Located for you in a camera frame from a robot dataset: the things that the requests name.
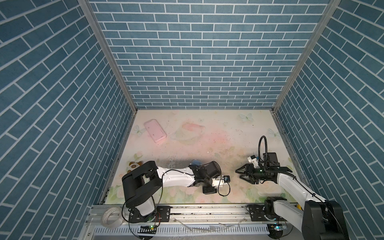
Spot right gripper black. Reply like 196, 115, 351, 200
235, 162, 269, 184

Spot blue staple remover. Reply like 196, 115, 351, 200
192, 160, 202, 166

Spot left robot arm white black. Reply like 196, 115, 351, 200
122, 161, 231, 217

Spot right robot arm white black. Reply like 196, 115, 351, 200
235, 153, 349, 240

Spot floral table mat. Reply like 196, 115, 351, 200
106, 110, 294, 205

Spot pink phone case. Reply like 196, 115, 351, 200
144, 119, 167, 143

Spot clear tape roll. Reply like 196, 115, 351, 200
101, 207, 124, 230

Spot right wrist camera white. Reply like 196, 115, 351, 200
248, 155, 259, 168

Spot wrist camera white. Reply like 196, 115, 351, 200
212, 176, 231, 188
248, 155, 259, 168

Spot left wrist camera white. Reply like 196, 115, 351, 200
212, 176, 231, 188

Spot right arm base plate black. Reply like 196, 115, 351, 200
246, 204, 285, 222

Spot aluminium rail frame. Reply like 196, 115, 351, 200
80, 203, 305, 240

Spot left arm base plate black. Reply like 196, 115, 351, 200
129, 206, 171, 224

